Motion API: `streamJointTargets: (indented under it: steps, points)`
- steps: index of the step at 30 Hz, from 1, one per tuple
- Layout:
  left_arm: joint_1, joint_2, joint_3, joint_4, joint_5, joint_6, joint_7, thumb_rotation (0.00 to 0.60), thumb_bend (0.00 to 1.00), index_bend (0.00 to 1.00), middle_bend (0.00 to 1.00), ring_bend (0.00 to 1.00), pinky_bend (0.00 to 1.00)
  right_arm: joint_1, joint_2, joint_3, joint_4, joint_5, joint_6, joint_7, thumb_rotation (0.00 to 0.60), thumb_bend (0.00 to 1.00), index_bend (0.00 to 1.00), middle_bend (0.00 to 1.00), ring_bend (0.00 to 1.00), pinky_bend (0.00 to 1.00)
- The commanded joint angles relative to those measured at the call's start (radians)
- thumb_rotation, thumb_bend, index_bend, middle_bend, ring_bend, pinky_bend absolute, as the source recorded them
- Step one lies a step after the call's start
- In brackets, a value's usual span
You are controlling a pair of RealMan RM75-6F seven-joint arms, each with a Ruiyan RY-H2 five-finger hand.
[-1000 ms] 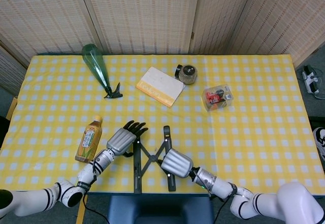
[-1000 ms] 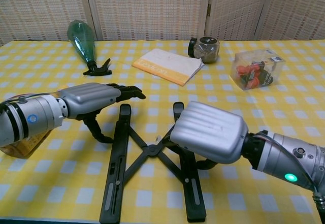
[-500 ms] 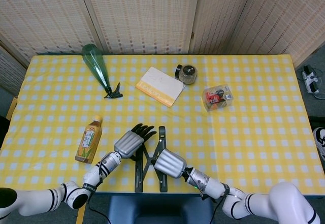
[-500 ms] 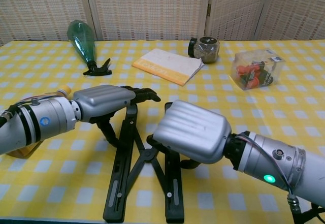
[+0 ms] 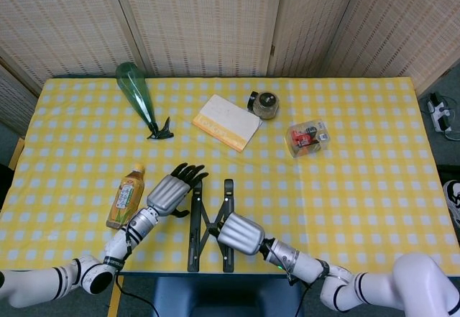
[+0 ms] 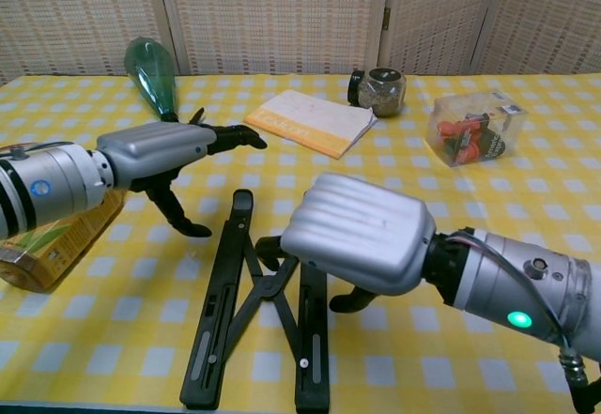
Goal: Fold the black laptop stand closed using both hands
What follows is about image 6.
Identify yellow white book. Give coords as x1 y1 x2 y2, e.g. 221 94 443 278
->
243 88 378 161

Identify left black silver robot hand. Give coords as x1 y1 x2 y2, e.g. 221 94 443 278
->
96 121 269 239

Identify clear box with red contents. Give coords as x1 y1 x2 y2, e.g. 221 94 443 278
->
425 90 530 168

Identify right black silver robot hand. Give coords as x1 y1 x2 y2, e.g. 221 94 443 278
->
255 173 438 314

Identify glass jar with black lid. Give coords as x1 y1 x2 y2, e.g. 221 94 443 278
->
347 67 408 118

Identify green spray bottle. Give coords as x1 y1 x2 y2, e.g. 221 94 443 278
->
123 37 208 127

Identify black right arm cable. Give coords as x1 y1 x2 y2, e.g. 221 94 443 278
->
557 343 593 414

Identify yellow tea bottle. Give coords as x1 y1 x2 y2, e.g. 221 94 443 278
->
0 188 127 293

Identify yellow white checkered tablecloth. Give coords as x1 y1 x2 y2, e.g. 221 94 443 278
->
0 73 601 408

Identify black folding stand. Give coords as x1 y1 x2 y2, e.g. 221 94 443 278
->
179 189 332 411

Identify beige woven folding screen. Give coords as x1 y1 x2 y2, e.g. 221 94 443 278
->
0 0 601 87

